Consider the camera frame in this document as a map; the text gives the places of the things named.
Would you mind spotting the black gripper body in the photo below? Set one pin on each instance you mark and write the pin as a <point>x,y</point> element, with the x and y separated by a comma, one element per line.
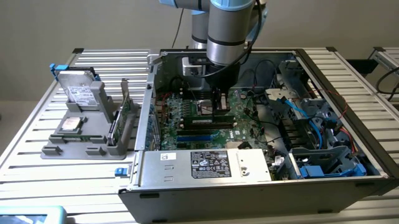
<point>222,77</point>

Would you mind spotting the black RAM slot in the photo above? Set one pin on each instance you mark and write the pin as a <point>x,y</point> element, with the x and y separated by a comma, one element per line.
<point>205,126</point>

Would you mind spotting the green Dell motherboard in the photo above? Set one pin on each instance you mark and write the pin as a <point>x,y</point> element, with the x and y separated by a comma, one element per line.
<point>214,130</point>

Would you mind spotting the green graphics card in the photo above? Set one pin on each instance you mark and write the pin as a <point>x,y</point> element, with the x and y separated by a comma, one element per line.
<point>121,112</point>

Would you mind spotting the grey disk bay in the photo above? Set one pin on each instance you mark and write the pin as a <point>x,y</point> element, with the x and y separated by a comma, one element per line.
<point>324,161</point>

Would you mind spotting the silver power supply unit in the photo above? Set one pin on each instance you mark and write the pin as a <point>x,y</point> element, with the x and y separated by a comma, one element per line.
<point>201,166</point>

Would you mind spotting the silver CPU chip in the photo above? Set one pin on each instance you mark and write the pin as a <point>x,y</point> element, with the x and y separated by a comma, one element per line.
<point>70,123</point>

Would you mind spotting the green RAM stick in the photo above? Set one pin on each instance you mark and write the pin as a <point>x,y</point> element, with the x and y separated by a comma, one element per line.
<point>198,121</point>

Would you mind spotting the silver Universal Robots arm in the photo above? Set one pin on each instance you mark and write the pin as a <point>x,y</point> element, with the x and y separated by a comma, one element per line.
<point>222,35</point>

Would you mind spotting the CPU socket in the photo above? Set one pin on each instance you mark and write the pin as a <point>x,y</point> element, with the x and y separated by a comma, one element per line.
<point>204,107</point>

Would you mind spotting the silver hard disk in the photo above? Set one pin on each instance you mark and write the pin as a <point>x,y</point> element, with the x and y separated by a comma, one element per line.
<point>77,87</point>

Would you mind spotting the open black PC case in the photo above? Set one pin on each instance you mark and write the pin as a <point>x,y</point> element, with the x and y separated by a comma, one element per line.
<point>249,198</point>

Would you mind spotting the metal slat side table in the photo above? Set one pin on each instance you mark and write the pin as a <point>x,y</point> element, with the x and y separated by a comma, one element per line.
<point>385,58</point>

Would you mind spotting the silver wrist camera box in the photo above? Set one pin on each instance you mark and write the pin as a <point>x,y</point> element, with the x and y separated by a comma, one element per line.
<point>190,67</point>

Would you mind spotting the blue expansion slot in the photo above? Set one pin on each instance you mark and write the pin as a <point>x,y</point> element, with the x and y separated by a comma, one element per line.
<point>194,138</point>

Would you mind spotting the blue case latch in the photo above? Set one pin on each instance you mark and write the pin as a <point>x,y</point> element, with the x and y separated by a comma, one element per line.
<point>120,172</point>

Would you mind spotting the grey parts rack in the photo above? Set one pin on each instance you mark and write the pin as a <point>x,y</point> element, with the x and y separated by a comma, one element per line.
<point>102,130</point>

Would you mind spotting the blue disk bracket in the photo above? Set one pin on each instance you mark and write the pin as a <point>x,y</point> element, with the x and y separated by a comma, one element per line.
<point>58,67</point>

